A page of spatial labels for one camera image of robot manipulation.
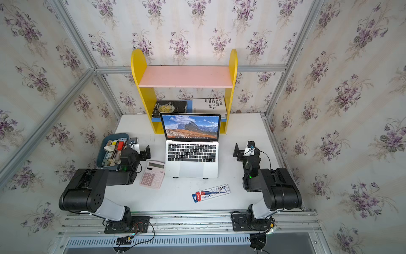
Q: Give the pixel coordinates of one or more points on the silver laptop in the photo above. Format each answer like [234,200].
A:
[192,144]

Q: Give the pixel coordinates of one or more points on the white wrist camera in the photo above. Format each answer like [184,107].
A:
[249,149]
[134,144]

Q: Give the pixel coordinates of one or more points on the black book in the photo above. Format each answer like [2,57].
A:
[167,106]

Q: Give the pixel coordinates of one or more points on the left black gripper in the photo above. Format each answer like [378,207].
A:
[143,153]

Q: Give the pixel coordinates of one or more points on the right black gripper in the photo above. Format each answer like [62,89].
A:
[241,152]

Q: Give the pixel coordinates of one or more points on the teal tray of stationery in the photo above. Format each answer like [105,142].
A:
[108,148]

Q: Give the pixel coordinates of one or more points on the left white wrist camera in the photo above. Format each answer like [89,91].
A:
[134,144]

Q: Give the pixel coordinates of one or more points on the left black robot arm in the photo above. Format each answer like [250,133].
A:
[86,190]

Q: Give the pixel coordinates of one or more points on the pink calculator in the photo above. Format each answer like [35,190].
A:
[153,175]

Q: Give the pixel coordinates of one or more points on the aluminium front rail frame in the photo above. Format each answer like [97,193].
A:
[284,231]

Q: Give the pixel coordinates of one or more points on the blue red packaged tool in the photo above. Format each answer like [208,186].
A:
[211,193]

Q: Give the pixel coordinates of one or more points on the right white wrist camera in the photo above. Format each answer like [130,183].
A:
[249,149]

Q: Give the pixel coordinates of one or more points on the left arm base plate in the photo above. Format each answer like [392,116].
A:
[137,224]

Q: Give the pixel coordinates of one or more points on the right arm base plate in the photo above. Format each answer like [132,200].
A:
[252,222]

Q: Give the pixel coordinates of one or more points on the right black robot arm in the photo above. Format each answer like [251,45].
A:
[278,188]

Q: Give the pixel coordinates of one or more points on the yellow pink shelf unit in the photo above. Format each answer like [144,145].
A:
[147,78]

